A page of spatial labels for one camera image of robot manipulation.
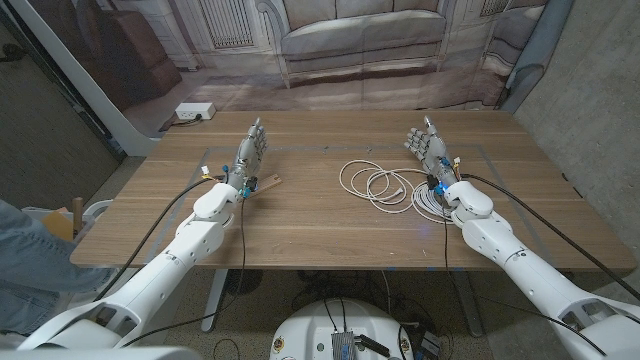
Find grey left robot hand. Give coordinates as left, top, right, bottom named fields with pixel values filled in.
left=225, top=117, right=268, bottom=194

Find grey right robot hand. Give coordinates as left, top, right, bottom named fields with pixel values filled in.
left=403, top=115, right=460, bottom=190

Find white Ethernet cable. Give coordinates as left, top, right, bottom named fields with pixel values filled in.
left=339, top=159, right=456, bottom=225

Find white power strip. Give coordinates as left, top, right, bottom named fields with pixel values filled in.
left=174, top=102, right=217, bottom=121

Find printed sofa backdrop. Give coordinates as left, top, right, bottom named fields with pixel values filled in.
left=22, top=0, right=551, bottom=139

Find grey rolled backdrop tube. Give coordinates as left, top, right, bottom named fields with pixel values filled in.
left=499, top=0, right=576, bottom=114

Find white table leg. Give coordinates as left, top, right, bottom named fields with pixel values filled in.
left=200, top=269, right=229, bottom=334

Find grey table leg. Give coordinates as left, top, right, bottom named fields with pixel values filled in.
left=452, top=271, right=485, bottom=338

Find brown wooden stick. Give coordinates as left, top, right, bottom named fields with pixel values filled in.
left=72, top=197, right=85, bottom=236

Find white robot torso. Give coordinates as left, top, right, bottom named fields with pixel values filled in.
left=269, top=298, right=415, bottom=360

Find brown cardboard piece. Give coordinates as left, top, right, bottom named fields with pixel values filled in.
left=42, top=207, right=76, bottom=242

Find silver finned electronics box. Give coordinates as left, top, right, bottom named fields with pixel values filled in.
left=331, top=330, right=357, bottom=360

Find person in blue jeans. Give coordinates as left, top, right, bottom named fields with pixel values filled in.
left=0, top=199, right=114, bottom=336

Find white robot head edge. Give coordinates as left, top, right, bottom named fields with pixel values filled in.
left=0, top=346, right=204, bottom=360

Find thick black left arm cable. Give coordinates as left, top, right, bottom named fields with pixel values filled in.
left=93, top=175, right=224, bottom=303

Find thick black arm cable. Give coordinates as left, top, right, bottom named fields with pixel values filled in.
left=93, top=175, right=224, bottom=303
left=458, top=172, right=640, bottom=302

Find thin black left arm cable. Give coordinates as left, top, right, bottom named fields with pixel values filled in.
left=121, top=194, right=247, bottom=349

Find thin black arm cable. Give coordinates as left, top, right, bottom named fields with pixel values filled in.
left=121, top=194, right=247, bottom=349
left=439, top=197, right=609, bottom=357

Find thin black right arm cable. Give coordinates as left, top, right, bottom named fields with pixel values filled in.
left=439, top=197, right=609, bottom=357

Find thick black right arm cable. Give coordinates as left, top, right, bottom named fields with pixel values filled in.
left=458, top=172, right=640, bottom=302

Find white slanted frame post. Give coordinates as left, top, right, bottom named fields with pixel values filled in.
left=9, top=0, right=159, bottom=157

